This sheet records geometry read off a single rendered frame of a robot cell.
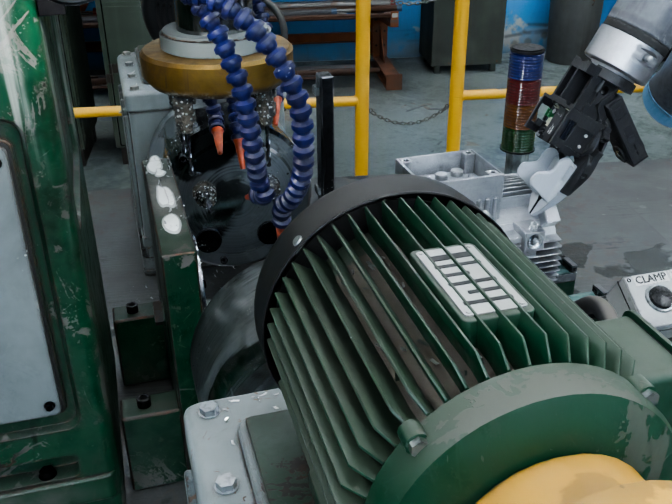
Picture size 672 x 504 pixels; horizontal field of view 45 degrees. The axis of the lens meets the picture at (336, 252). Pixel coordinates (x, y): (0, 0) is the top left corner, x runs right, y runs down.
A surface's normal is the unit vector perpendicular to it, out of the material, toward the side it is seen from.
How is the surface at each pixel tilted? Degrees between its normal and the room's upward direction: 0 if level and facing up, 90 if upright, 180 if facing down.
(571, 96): 90
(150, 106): 90
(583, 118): 90
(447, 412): 29
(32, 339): 90
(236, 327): 39
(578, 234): 0
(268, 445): 0
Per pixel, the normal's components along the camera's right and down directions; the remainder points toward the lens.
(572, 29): -0.30, 0.48
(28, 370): 0.28, 0.45
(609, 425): 0.39, 0.12
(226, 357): -0.75, -0.45
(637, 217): -0.01, -0.88
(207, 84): -0.01, 0.47
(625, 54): -0.26, 0.18
